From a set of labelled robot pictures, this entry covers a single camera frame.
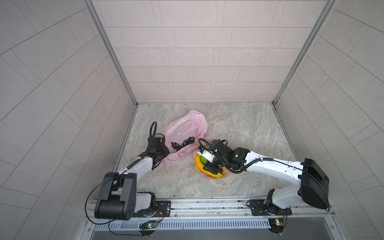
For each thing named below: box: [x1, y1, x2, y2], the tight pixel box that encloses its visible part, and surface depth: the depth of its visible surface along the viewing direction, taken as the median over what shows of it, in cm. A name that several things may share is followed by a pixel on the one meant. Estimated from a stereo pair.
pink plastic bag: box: [163, 110, 209, 168], surface depth 91 cm
